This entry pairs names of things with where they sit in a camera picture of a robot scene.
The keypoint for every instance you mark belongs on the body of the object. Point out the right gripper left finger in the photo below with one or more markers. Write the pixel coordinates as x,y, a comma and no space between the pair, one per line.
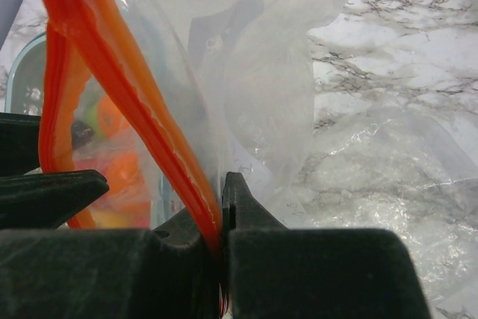
110,273

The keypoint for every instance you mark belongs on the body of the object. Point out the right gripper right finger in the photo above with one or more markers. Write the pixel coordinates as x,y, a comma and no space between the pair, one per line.
276,272

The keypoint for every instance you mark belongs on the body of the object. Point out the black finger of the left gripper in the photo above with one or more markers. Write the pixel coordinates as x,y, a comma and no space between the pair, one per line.
39,201

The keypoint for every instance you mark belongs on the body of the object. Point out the orange tangerine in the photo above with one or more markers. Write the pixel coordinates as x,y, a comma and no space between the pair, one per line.
110,118

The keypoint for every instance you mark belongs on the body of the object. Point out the clear bag orange zipper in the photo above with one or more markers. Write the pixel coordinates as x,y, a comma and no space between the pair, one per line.
340,114

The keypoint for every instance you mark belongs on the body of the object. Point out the teal white plastic basket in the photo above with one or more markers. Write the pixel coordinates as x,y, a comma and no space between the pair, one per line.
24,93

